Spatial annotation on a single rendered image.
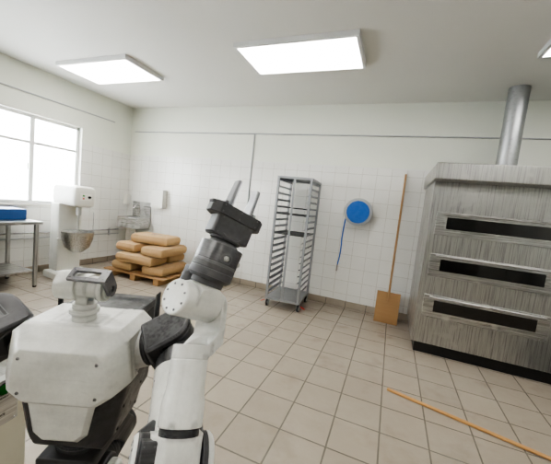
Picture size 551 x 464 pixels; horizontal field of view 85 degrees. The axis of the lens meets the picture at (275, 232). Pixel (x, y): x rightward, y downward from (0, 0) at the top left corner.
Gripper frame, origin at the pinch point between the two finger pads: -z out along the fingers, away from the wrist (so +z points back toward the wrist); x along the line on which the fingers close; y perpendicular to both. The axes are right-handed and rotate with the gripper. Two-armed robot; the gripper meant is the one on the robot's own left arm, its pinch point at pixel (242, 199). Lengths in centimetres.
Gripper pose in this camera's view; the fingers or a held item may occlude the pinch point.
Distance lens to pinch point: 64.5
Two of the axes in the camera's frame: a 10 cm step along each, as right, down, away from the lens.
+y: -5.5, -0.1, 8.4
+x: -7.6, -4.2, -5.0
